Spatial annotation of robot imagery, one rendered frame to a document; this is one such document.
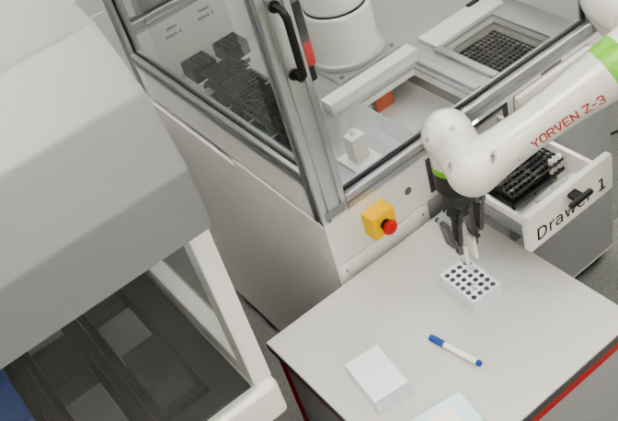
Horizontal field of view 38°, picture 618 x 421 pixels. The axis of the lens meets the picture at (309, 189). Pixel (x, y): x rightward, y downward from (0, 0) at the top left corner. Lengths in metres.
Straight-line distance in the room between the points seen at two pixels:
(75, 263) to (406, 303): 0.94
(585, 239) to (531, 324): 0.98
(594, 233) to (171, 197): 1.84
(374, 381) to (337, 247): 0.39
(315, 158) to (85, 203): 0.71
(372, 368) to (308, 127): 0.55
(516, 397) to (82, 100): 1.09
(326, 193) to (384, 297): 0.30
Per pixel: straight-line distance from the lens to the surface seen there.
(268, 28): 1.83
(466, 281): 2.16
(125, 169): 1.49
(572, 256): 3.04
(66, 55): 1.51
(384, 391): 1.98
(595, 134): 2.82
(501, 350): 2.07
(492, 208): 2.21
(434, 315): 2.15
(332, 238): 2.19
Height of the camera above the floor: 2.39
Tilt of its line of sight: 40 degrees down
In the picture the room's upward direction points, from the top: 18 degrees counter-clockwise
